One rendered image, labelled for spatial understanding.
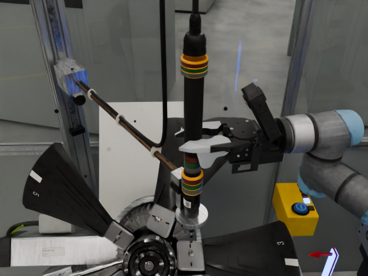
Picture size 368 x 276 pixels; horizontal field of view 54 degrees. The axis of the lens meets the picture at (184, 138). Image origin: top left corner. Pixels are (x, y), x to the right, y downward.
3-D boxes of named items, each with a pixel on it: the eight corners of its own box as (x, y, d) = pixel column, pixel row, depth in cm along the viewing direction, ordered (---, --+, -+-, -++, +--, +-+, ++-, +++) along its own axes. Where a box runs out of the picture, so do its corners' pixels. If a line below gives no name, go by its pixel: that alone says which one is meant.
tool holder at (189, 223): (164, 208, 80) (162, 175, 74) (189, 195, 83) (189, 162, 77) (188, 234, 74) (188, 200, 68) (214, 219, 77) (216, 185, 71)
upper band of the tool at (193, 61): (175, 72, 59) (175, 56, 57) (196, 65, 61) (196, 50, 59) (191, 82, 56) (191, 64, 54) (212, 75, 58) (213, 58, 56)
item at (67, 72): (57, 85, 118) (51, 61, 113) (76, 80, 121) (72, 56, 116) (69, 98, 111) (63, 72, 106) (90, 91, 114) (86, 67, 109)
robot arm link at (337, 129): (360, 156, 72) (372, 120, 67) (309, 163, 70) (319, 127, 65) (338, 134, 78) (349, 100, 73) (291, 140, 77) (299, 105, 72)
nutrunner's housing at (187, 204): (179, 223, 79) (176, 12, 53) (193, 214, 81) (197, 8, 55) (189, 234, 77) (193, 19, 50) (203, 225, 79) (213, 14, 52)
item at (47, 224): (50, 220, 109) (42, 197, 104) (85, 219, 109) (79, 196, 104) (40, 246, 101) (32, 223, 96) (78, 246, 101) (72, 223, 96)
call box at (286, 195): (271, 203, 129) (275, 182, 123) (298, 203, 130) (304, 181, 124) (282, 239, 116) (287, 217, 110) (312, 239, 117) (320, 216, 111)
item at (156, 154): (75, 85, 110) (74, 81, 109) (80, 84, 111) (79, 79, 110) (178, 179, 75) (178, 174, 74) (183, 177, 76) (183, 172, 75)
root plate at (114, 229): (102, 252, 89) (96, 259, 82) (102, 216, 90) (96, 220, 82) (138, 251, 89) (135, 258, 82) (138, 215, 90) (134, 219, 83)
